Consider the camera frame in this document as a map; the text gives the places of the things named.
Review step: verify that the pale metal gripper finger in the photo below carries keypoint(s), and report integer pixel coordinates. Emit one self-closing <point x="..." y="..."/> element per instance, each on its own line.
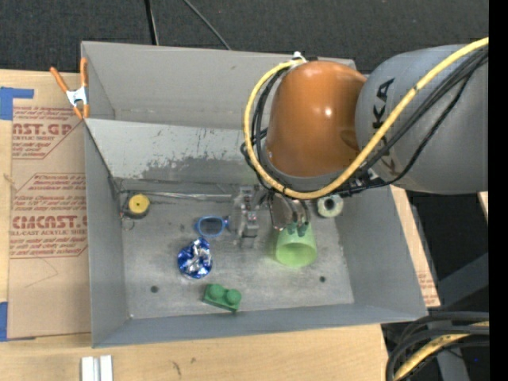
<point x="247" y="198"/>
<point x="250" y="228"/>

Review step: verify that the blue sunglasses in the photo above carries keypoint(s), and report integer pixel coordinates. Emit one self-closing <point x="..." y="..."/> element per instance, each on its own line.
<point x="211" y="225"/>

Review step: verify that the light green cup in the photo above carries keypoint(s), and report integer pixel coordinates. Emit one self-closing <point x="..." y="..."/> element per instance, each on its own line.
<point x="295" y="252"/>

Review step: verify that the grey metal bin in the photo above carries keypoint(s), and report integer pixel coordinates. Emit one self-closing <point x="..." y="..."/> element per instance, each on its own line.
<point x="238" y="280"/>

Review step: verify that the blue and silver crumpled packet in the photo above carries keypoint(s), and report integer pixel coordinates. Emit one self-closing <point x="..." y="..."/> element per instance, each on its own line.
<point x="194" y="259"/>

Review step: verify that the green toy brick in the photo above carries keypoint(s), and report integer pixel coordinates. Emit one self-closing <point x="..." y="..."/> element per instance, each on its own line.
<point x="222" y="296"/>

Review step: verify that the yellow and black round disc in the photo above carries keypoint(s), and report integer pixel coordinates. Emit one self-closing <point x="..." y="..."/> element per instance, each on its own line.
<point x="137" y="204"/>

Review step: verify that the brown cardboard board, red print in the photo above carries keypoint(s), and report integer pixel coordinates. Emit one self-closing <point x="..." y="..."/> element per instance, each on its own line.
<point x="47" y="252"/>

